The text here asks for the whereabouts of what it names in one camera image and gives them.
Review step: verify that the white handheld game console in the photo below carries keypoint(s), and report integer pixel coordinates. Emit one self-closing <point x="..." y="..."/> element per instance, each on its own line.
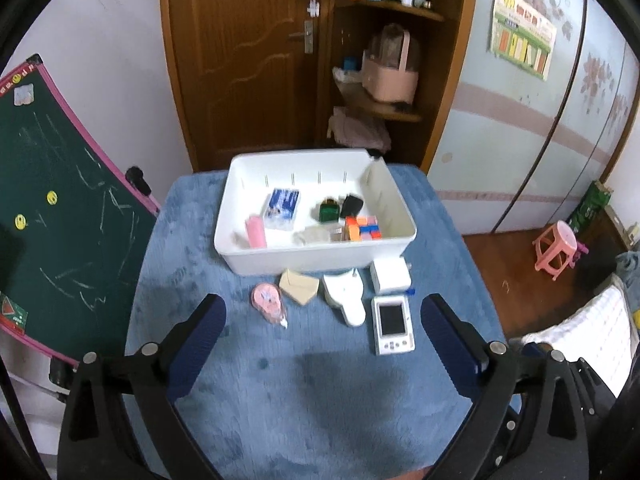
<point x="392" y="324"/>

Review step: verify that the green bottle with gold cap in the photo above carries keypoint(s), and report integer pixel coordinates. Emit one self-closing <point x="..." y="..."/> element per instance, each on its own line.
<point x="328" y="210"/>

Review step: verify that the brown wooden door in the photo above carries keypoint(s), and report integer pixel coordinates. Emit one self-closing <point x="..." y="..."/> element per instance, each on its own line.
<point x="240" y="60"/>

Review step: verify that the yellow smiley magnet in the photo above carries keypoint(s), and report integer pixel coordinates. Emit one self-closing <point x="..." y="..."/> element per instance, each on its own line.
<point x="20" y="221"/>
<point x="51" y="196"/>

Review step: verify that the black chalkboard knob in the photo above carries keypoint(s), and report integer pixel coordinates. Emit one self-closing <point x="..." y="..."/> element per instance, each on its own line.
<point x="138" y="178"/>

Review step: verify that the wooden corner shelf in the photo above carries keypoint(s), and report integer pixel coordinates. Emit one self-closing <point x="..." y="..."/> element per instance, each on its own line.
<point x="450" y="85"/>

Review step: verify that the green chalkboard with pink frame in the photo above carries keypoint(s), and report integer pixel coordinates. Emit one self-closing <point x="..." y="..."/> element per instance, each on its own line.
<point x="65" y="220"/>

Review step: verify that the white door hook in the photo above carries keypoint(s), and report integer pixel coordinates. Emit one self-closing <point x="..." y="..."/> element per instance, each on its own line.
<point x="313" y="7"/>

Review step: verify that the white paddle-shaped device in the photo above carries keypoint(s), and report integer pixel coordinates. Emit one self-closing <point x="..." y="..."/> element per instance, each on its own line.
<point x="346" y="296"/>

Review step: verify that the pink plastic stool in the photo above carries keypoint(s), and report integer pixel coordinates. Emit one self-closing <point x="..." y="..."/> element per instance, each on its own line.
<point x="556" y="250"/>

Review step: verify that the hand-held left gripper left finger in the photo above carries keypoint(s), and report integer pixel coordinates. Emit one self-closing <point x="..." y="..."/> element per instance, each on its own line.
<point x="197" y="347"/>

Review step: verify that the colourful puzzle cube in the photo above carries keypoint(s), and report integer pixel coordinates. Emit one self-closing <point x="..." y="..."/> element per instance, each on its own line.
<point x="362" y="227"/>

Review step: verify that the floral sliding wardrobe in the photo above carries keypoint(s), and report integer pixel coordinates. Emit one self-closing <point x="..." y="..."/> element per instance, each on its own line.
<point x="540" y="150"/>

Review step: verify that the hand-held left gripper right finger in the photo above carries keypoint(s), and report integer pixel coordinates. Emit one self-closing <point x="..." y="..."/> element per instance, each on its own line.
<point x="450" y="350"/>

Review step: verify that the pink rectangular box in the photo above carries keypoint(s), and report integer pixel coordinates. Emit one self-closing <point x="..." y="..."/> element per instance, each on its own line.
<point x="256" y="232"/>

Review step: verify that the folded pink towel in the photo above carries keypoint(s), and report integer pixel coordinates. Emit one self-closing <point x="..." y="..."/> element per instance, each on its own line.
<point x="357" y="127"/>

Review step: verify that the white tissue packet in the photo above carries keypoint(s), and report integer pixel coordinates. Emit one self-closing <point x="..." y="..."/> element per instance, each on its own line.
<point x="346" y="76"/>

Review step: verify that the colourful wall poster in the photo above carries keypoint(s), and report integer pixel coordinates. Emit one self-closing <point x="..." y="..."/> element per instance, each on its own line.
<point x="522" y="30"/>

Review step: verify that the green patterned bag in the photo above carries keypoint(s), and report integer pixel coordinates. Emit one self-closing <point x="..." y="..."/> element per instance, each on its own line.
<point x="592" y="207"/>

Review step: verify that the pink correction tape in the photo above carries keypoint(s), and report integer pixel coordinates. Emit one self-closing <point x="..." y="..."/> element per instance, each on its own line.
<point x="270" y="302"/>

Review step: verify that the pink small toy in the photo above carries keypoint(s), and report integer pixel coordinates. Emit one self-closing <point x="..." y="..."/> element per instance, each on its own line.
<point x="582" y="249"/>

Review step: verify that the beige angular block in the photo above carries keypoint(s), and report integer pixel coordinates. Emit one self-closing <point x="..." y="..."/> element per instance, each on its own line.
<point x="298" y="286"/>

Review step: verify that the white checked towel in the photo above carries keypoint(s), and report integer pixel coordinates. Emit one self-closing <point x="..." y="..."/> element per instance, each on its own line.
<point x="595" y="330"/>

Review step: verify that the clear box with blue label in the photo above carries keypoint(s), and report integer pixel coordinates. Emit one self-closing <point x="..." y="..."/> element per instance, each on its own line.
<point x="282" y="208"/>

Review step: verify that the white cube charger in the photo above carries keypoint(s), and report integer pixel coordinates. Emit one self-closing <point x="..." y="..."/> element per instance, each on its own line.
<point x="390" y="276"/>

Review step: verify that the black small box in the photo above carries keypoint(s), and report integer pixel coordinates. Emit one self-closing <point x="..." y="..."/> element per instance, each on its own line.
<point x="352" y="206"/>

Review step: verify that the blue small container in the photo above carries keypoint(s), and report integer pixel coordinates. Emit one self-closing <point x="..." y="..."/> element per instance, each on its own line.
<point x="350" y="63"/>

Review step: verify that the white plastic storage bin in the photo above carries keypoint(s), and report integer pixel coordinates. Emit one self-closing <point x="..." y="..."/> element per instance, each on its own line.
<point x="385" y="200"/>

